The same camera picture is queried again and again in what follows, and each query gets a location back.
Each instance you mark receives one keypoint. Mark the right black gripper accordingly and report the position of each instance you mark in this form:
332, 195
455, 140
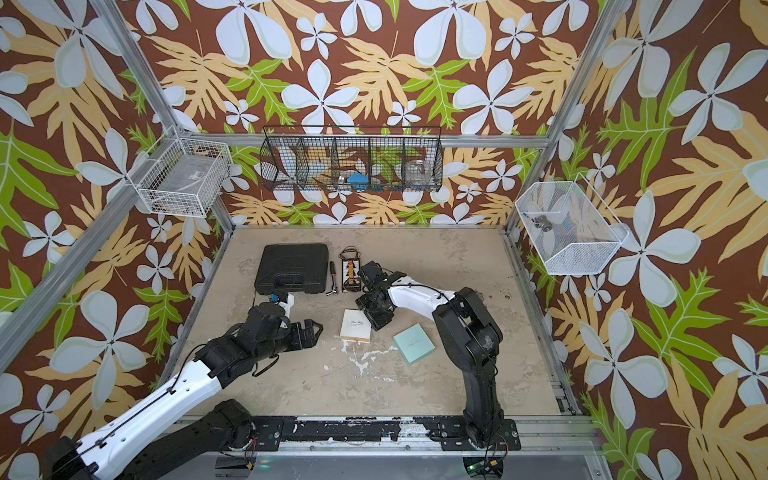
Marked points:
375, 320

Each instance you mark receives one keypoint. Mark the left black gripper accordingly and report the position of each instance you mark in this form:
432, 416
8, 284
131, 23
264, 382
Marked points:
300, 340

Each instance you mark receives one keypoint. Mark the white drawer jewelry box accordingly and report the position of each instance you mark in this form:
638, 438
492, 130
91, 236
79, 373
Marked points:
355, 326

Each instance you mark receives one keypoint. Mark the teal jewelry box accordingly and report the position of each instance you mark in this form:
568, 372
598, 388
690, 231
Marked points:
414, 343

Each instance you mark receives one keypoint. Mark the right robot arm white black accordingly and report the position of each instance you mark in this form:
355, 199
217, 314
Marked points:
470, 337

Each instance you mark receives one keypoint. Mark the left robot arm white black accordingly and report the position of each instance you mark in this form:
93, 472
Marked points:
136, 444

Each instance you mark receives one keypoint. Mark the black charging board yellow connectors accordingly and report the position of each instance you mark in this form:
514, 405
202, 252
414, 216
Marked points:
350, 263

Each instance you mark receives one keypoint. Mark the chrome ratchet wrench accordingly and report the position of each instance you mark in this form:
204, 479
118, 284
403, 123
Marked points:
333, 276

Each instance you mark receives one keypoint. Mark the black plastic tool case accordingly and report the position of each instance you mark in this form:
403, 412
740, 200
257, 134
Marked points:
293, 268

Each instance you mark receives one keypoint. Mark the blue object in basket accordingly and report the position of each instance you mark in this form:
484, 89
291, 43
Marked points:
358, 181

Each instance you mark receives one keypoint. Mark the dark object in mesh basket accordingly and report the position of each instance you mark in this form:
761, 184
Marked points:
543, 223

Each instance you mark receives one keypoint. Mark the white mesh basket right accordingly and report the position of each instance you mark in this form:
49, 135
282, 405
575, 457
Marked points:
586, 232

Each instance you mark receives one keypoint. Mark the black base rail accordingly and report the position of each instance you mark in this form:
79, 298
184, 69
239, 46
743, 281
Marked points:
445, 433

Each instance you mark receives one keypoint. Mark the black wire basket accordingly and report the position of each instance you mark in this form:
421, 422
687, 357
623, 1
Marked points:
394, 158

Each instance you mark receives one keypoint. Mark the white wire basket left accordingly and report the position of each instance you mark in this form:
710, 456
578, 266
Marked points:
183, 175

